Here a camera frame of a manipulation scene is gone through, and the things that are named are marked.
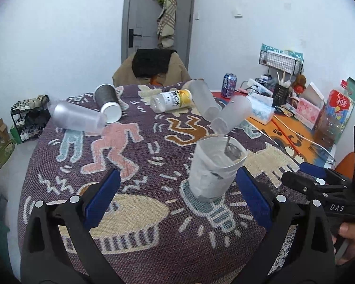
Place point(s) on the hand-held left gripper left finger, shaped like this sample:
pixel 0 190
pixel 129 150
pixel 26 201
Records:
pixel 102 195

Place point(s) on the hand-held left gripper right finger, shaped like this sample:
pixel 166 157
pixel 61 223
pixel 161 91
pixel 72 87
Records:
pixel 254 196

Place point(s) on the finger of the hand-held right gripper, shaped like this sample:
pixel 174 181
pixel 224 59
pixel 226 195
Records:
pixel 311 168
pixel 299 183

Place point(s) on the frosted plastic cup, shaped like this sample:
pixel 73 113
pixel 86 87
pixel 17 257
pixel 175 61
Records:
pixel 76 118
pixel 231 114
pixel 214 168
pixel 204 98

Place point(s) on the dark grey paper cup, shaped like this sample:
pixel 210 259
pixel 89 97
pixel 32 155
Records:
pixel 107 100

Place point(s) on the person's right hand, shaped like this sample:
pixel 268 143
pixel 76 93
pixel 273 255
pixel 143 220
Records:
pixel 354 238

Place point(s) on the orange rounded object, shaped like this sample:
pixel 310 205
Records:
pixel 345 163

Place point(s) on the orange printed mat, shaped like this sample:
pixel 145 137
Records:
pixel 287 136

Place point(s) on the plastic bottle with red label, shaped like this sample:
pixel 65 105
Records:
pixel 333 115

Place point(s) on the pink box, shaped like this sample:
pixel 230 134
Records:
pixel 307 111

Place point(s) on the printed figure blanket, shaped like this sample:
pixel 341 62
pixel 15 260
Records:
pixel 153 153

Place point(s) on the blue tissue pack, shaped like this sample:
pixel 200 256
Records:
pixel 262 109

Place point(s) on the black pen holder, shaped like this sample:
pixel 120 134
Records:
pixel 281 94

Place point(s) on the brown plush toy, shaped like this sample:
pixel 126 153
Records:
pixel 299 83

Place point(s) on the green carton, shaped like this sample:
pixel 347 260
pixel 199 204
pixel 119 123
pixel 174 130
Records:
pixel 353 87

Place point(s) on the black shoe rack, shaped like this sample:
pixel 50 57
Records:
pixel 29 118

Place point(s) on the purple soda can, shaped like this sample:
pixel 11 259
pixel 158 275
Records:
pixel 229 85

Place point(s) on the white and yellow bottle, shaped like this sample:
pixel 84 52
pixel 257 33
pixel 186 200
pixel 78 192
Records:
pixel 171 100

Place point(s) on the black garment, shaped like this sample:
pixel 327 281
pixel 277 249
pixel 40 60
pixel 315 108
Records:
pixel 152 61

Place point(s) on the chair with brown jacket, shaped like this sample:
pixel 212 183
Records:
pixel 177 71

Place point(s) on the grey door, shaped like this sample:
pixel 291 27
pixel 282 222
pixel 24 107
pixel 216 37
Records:
pixel 142 11

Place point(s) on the plaid hanging towel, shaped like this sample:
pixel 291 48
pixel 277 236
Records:
pixel 167 14

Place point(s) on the white wall switch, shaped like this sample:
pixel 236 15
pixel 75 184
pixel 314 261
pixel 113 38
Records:
pixel 238 14

